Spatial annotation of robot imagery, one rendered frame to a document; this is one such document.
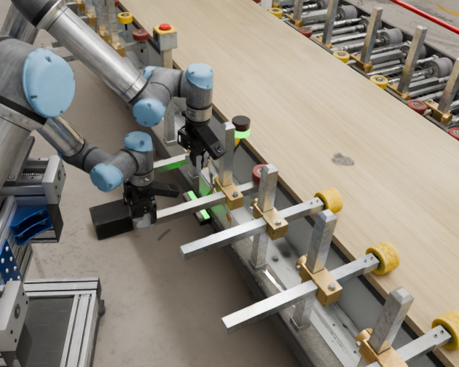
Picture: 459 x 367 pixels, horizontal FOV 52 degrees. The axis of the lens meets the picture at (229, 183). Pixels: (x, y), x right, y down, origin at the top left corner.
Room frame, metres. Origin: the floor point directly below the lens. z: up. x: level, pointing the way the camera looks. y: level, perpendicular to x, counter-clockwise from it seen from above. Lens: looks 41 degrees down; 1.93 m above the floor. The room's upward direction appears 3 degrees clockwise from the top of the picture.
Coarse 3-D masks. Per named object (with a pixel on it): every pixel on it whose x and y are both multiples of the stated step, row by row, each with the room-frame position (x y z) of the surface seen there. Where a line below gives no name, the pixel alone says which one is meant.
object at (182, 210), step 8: (248, 184) 1.24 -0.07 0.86; (256, 184) 1.24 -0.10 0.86; (248, 192) 1.22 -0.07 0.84; (192, 200) 1.14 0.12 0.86; (200, 200) 1.14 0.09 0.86; (208, 200) 1.14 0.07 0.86; (216, 200) 1.15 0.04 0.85; (224, 200) 1.17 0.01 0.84; (168, 208) 1.09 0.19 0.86; (176, 208) 1.10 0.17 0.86; (184, 208) 1.10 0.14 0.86; (192, 208) 1.11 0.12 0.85; (200, 208) 1.12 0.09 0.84; (160, 216) 1.06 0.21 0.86; (168, 216) 1.07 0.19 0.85; (176, 216) 1.08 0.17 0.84
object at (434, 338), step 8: (440, 328) 0.64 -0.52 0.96; (424, 336) 0.61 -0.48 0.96; (432, 336) 0.62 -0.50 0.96; (440, 336) 0.62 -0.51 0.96; (448, 336) 0.62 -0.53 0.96; (408, 344) 0.59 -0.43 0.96; (416, 344) 0.59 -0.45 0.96; (424, 344) 0.59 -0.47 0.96; (432, 344) 0.59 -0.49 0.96; (440, 344) 0.60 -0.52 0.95; (400, 352) 0.57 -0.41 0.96; (408, 352) 0.57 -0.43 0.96; (416, 352) 0.57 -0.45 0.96; (424, 352) 0.58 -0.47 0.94; (408, 360) 0.56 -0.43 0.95
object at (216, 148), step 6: (204, 126) 1.15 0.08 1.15; (192, 132) 1.14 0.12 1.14; (198, 132) 1.12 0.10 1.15; (204, 132) 1.13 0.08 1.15; (210, 132) 1.14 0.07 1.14; (198, 138) 1.12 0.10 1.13; (204, 138) 1.11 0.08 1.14; (210, 138) 1.12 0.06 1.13; (216, 138) 1.13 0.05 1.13; (204, 144) 1.11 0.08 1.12; (210, 144) 1.10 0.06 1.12; (216, 144) 1.11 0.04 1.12; (210, 150) 1.09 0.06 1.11; (216, 150) 1.09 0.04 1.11; (222, 150) 1.10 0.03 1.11; (216, 156) 1.08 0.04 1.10
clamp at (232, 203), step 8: (216, 176) 1.26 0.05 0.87; (216, 184) 1.23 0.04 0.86; (232, 184) 1.22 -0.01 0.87; (216, 192) 1.23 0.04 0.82; (224, 192) 1.18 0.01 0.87; (232, 192) 1.18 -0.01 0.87; (240, 192) 1.18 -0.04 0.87; (232, 200) 1.14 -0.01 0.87; (240, 200) 1.16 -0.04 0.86; (232, 208) 1.14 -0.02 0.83
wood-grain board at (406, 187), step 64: (128, 0) 2.80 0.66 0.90; (192, 0) 2.86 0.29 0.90; (256, 64) 2.07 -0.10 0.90; (320, 64) 2.11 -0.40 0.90; (256, 128) 1.53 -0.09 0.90; (320, 128) 1.55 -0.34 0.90; (384, 128) 1.58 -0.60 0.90; (384, 192) 1.19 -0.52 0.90; (448, 192) 1.21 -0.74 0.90; (448, 256) 0.92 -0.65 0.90
